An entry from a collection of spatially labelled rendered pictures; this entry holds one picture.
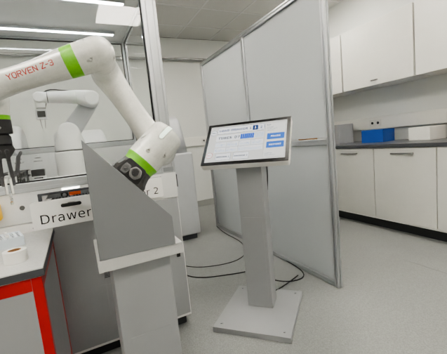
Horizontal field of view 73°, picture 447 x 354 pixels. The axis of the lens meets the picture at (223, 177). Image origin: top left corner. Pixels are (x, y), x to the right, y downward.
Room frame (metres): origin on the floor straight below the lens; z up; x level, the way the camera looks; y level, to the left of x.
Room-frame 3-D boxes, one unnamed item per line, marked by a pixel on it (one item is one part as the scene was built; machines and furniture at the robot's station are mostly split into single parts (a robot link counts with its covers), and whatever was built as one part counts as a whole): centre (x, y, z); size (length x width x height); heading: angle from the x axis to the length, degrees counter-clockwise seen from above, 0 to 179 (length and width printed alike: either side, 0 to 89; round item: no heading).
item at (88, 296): (1.94, 0.93, 0.40); 1.03 x 0.95 x 0.80; 116
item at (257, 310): (1.78, -0.16, 0.51); 0.50 x 0.45 x 1.02; 158
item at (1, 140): (1.20, 0.86, 1.16); 0.08 x 0.07 x 0.09; 131
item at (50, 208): (1.23, 0.64, 0.87); 0.29 x 0.02 x 0.11; 116
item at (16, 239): (1.20, 0.90, 0.78); 0.12 x 0.08 x 0.04; 41
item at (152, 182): (1.63, 0.48, 0.87); 0.29 x 0.02 x 0.11; 116
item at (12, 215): (1.94, 0.94, 0.87); 1.02 x 0.95 x 0.14; 116
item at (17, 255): (0.99, 0.73, 0.78); 0.07 x 0.07 x 0.04
